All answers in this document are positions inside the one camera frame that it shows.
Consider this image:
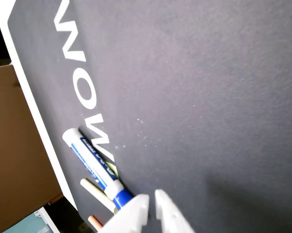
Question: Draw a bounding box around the grey mat with WOWROBO print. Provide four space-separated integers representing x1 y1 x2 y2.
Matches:
7 0 292 233

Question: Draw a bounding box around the orange stick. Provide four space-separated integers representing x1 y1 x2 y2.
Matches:
87 215 104 233

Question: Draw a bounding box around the yellow stick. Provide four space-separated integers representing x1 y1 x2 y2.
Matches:
80 178 119 214

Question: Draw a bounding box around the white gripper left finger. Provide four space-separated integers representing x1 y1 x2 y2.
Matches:
97 193 150 233

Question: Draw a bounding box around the blue and white marker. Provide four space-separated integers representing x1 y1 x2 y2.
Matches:
62 128 134 211

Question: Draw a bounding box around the brown cardboard box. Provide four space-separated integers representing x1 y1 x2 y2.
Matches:
0 64 64 233

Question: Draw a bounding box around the pale blue bin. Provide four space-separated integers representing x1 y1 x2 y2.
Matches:
2 207 62 233

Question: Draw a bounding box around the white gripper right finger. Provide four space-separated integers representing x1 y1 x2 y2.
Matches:
154 189 195 233

